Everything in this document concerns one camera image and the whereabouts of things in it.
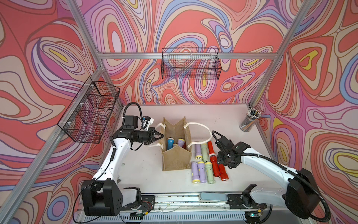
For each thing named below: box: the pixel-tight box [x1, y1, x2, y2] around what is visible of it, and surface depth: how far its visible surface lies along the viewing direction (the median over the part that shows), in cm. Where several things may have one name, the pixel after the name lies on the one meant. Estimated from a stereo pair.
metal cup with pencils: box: [239, 104, 262, 133], surface depth 95 cm
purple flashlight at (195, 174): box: [191, 161, 201, 184], surface depth 82 cm
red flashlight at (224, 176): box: [218, 163, 229, 182], surface depth 82 cm
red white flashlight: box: [207, 140, 217, 157], surface depth 91 cm
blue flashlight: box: [166, 137, 175, 151], surface depth 95 cm
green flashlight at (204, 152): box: [200, 143, 208, 163], surface depth 90 cm
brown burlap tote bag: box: [148, 116, 213, 172], surface depth 83 cm
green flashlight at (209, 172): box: [205, 161, 216, 185], surface depth 84 cm
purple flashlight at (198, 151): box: [194, 143, 203, 160], surface depth 90 cm
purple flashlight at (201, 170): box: [197, 161, 207, 183], surface depth 84 cm
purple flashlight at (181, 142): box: [177, 138, 186, 148], surface depth 91 cm
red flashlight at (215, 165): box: [209, 155, 221, 177], surface depth 85 cm
